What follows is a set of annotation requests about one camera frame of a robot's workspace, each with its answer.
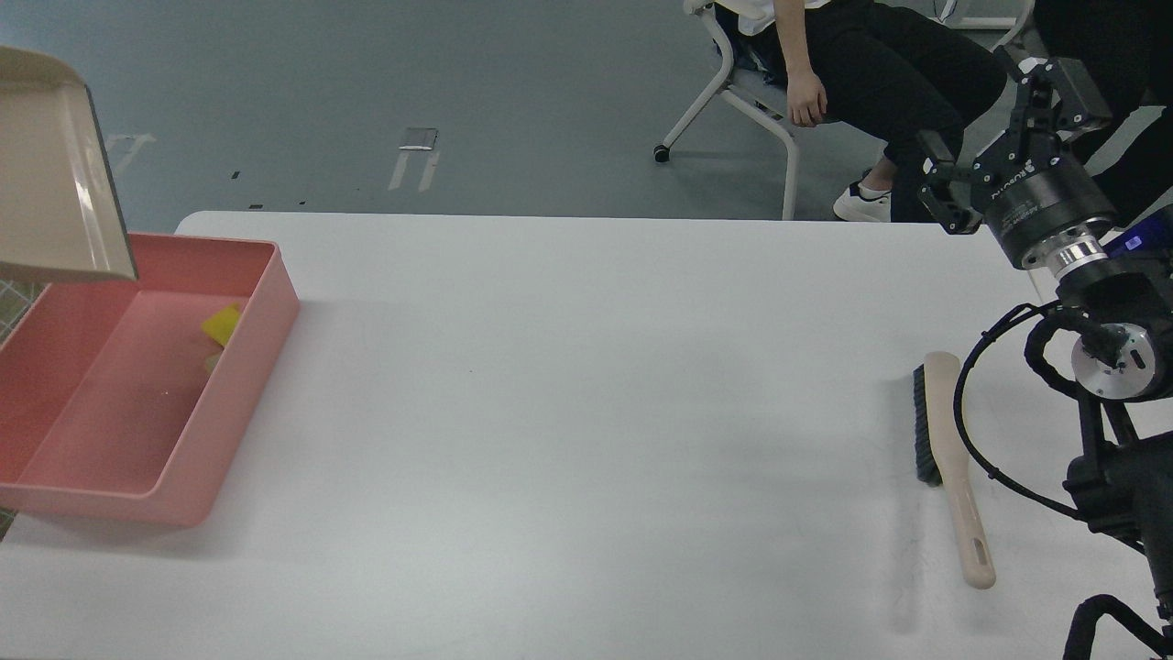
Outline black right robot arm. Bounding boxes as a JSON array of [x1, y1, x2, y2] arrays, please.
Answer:
[[913, 46, 1169, 659]]

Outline beige plastic dustpan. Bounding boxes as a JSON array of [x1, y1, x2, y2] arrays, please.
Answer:
[[1, 46, 138, 283]]

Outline toast bread slice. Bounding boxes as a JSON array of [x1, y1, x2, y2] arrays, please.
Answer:
[[203, 351, 224, 375]]

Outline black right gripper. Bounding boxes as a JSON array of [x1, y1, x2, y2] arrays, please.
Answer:
[[916, 46, 1119, 268]]

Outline seated person black trousers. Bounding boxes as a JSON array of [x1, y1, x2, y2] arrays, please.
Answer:
[[718, 1, 1006, 223]]

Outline beige hand brush black bristles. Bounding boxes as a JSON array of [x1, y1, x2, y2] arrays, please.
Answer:
[[911, 351, 997, 590]]

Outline yellow sponge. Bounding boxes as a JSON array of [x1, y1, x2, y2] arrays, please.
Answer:
[[201, 302, 242, 349]]

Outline pink plastic bin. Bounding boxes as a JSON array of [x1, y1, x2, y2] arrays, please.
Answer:
[[1, 233, 299, 526]]

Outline white office chair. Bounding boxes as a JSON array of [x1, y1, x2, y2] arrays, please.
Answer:
[[651, 1, 816, 222]]

